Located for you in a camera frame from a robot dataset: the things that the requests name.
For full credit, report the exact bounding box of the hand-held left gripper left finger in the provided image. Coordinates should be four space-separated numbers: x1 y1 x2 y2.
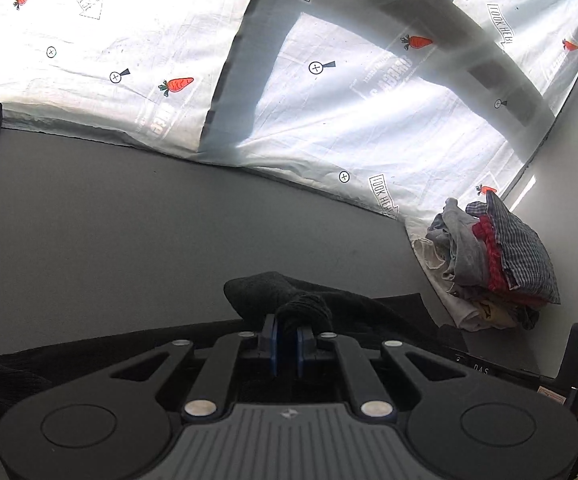
109 314 282 419

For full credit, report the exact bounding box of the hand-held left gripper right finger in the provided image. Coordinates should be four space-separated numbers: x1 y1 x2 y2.
296 326 468 419

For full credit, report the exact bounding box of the black knit sweater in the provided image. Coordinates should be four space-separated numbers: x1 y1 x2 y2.
0 271 470 411

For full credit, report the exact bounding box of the stack of folded clothes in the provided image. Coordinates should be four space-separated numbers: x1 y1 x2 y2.
412 191 562 332

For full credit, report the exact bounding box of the white carrot-print sheet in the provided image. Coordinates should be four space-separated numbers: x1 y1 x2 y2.
0 0 578 242

